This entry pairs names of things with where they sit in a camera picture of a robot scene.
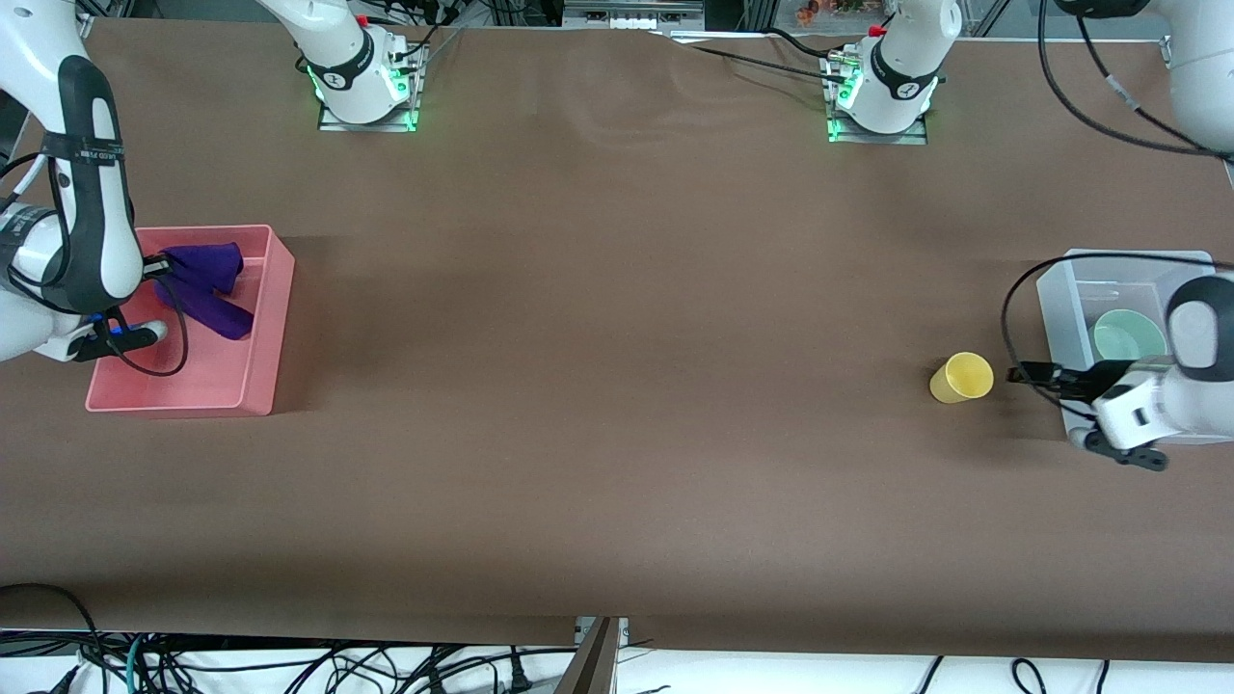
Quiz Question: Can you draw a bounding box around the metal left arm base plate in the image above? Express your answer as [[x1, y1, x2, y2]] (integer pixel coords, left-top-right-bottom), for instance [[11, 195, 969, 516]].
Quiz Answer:
[[826, 53, 929, 147]]

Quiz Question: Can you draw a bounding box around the black cable on table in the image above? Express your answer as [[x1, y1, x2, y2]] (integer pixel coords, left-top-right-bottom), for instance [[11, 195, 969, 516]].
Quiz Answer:
[[652, 29, 854, 88]]

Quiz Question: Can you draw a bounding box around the mint green bowl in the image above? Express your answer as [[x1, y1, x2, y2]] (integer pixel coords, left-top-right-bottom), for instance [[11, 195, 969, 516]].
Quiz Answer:
[[1088, 308, 1170, 370]]

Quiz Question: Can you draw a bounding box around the yellow plastic cup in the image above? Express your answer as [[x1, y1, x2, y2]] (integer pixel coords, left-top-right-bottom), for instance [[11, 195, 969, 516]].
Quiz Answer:
[[929, 352, 995, 405]]

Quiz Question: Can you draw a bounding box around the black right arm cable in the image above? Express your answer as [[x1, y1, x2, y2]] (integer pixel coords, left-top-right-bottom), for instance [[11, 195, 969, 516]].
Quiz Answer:
[[0, 149, 191, 378]]

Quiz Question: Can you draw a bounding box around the small metal bracket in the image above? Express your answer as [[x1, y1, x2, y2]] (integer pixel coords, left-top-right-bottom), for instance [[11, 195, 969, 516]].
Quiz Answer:
[[575, 617, 630, 649]]

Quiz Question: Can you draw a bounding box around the white power strip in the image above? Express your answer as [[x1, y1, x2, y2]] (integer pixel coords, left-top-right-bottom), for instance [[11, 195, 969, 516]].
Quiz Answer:
[[562, 0, 707, 32]]

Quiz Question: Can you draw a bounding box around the clear plastic bin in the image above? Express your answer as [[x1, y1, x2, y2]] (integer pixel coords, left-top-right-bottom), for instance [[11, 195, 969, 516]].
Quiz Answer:
[[1036, 249, 1234, 446]]

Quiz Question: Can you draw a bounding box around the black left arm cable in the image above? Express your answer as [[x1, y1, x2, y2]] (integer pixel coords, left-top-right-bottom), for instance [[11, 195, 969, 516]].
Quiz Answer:
[[1001, 0, 1234, 388]]

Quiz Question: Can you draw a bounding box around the brown wooden beam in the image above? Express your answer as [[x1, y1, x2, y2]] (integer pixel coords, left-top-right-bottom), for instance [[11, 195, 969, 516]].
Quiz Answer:
[[556, 617, 620, 694]]

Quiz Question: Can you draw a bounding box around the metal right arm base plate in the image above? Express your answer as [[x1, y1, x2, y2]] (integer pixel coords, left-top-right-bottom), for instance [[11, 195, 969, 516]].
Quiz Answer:
[[317, 43, 422, 133]]

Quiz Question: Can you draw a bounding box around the brown table cover sheet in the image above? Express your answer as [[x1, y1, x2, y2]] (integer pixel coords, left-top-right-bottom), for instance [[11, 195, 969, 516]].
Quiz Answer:
[[0, 17, 1234, 664]]

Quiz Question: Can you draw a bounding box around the teal cable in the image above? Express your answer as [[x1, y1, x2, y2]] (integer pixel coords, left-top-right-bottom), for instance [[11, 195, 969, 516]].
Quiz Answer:
[[123, 634, 155, 694]]

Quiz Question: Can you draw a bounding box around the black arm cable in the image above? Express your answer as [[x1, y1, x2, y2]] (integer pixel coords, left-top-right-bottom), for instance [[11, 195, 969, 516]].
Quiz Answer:
[[0, 149, 191, 378], [1001, 0, 1234, 388]]

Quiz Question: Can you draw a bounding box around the black looped floor cable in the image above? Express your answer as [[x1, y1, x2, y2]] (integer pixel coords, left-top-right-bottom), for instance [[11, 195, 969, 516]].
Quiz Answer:
[[0, 582, 105, 694]]

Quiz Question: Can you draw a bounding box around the purple cloth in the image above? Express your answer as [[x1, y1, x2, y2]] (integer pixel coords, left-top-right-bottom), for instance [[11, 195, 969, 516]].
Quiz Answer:
[[154, 243, 256, 341]]

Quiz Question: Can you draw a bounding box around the pink plastic bin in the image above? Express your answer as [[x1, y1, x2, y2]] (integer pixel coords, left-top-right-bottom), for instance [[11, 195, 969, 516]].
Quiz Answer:
[[85, 225, 296, 417]]

